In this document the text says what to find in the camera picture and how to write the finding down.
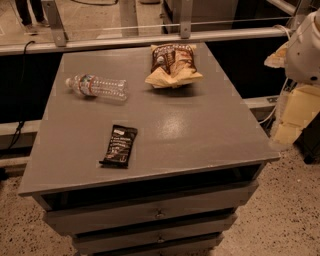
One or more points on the bottom grey drawer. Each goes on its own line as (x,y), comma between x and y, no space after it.
(170,247)

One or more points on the top grey drawer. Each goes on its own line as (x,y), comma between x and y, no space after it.
(99,217)

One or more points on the metal guard railing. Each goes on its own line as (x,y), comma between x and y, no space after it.
(97,24)

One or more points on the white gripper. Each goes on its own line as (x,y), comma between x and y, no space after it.
(304,58)

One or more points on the brown chip bag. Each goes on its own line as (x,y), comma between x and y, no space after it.
(173,66)

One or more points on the clear plastic water bottle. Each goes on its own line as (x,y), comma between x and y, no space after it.
(94,86)

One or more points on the grey drawer cabinet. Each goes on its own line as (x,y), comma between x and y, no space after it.
(194,137)

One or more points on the black snack bar wrapper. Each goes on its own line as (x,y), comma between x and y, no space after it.
(119,147)

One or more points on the middle grey drawer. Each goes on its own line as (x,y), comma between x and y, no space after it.
(152,235)

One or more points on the grey drawer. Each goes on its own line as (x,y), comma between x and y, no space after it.
(152,235)
(99,217)
(170,247)

